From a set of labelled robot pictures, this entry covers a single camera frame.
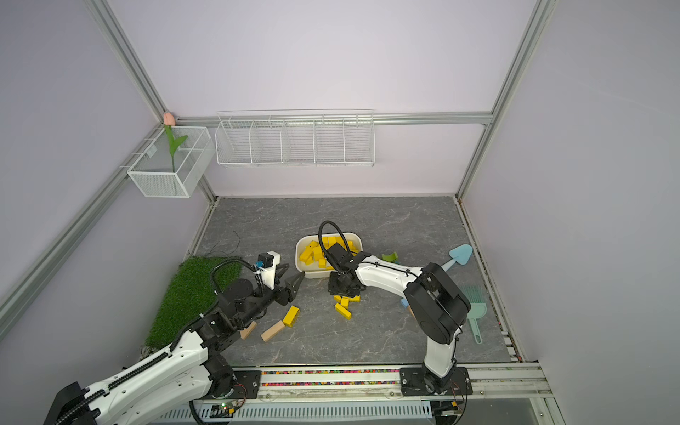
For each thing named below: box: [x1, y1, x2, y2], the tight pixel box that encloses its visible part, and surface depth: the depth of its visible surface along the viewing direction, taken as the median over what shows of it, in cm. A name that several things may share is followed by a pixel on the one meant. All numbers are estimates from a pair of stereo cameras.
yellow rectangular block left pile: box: [282, 304, 302, 328], surface depth 86 cm
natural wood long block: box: [260, 319, 286, 343], surface depth 84 cm
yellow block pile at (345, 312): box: [334, 302, 353, 321], surface depth 87 cm
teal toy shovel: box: [440, 243, 473, 272], surface depth 104 cm
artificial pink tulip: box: [162, 111, 189, 173], surface depth 92 cm
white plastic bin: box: [294, 231, 364, 279], surface depth 98 cm
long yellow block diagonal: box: [299, 240, 319, 263], surface depth 99 cm
